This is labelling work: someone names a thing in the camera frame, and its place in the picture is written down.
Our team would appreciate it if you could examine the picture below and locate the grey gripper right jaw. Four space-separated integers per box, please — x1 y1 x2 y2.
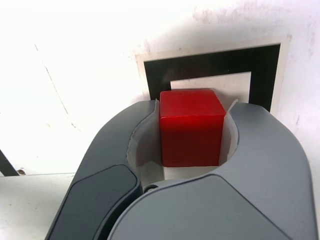
107 98 315 240

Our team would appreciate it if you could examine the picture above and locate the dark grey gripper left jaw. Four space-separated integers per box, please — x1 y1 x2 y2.
44 98 166 240

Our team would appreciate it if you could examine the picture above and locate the red cube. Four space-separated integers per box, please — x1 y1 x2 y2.
159 87 227 168

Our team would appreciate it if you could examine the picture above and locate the black tape square outline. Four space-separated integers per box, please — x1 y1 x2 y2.
143 42 282 113

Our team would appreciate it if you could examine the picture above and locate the black tape strip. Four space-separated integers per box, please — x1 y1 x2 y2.
0 148 20 177

